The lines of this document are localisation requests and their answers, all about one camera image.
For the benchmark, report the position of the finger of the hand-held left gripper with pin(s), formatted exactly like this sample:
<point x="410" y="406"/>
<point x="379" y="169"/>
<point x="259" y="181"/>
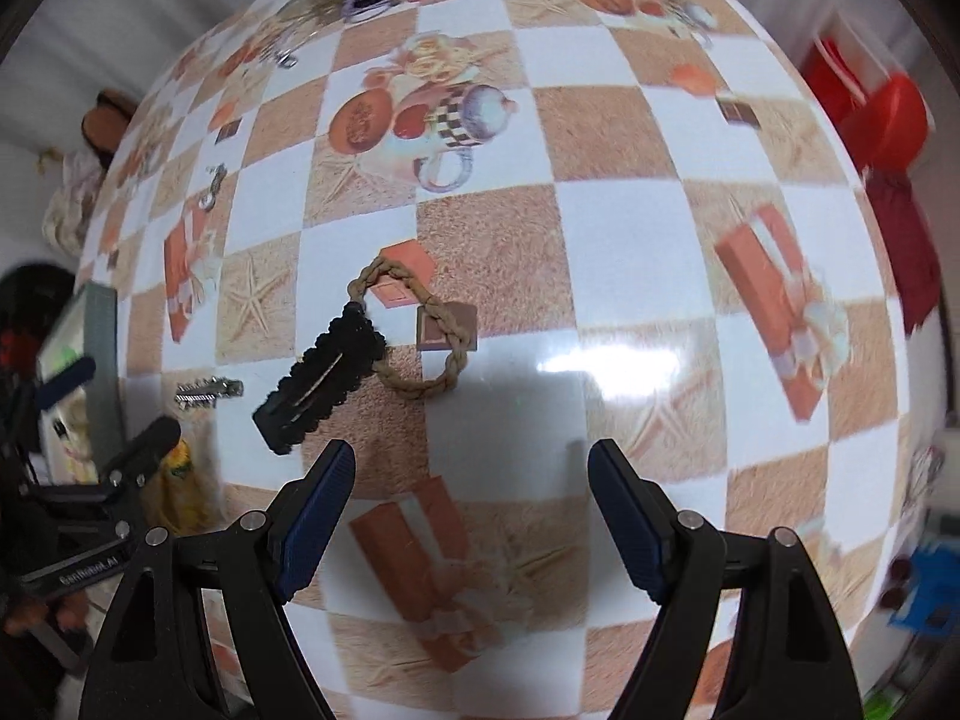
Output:
<point x="67" y="379"/>
<point x="142" y="446"/>

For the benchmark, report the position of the black scalloped snap hair clip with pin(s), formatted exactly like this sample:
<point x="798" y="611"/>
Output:
<point x="322" y="382"/>

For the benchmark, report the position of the blue plastic stool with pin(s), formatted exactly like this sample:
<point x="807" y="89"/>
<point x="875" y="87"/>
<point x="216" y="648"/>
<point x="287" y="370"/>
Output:
<point x="926" y="585"/>

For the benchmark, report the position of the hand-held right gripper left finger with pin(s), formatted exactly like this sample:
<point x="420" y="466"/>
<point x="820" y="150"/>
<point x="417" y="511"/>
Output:
<point x="315" y="517"/>

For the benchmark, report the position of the red plastic bucket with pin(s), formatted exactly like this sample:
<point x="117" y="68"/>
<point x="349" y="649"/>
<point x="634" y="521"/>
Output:
<point x="825" y="71"/>

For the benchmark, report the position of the red plastic chair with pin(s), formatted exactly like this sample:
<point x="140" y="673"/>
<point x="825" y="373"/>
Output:
<point x="892" y="120"/>

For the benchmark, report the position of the person's left hand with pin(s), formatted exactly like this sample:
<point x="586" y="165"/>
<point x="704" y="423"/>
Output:
<point x="19" y="621"/>

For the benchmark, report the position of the checkered printed tablecloth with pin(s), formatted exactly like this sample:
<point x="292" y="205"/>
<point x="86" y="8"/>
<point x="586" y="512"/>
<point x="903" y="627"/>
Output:
<point x="637" y="255"/>

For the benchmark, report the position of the silver metal hair clip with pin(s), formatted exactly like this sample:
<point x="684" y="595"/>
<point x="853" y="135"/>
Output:
<point x="206" y="392"/>

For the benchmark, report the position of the white tray with grey rim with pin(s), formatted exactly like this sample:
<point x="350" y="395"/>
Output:
<point x="105" y="360"/>

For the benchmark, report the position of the white tote bag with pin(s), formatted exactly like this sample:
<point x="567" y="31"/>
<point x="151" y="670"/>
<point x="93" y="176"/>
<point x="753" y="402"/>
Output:
<point x="926" y="480"/>

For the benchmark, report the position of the white washing machine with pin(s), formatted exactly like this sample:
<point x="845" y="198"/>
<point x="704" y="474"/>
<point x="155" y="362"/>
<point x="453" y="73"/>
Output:
<point x="30" y="330"/>

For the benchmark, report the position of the dark red clothes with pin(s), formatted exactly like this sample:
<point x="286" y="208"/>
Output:
<point x="907" y="240"/>

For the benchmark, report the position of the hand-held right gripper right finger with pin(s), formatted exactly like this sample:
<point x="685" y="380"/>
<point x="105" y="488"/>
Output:
<point x="626" y="517"/>

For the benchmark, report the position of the cream cloth bag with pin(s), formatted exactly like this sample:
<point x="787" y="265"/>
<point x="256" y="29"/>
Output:
<point x="71" y="195"/>

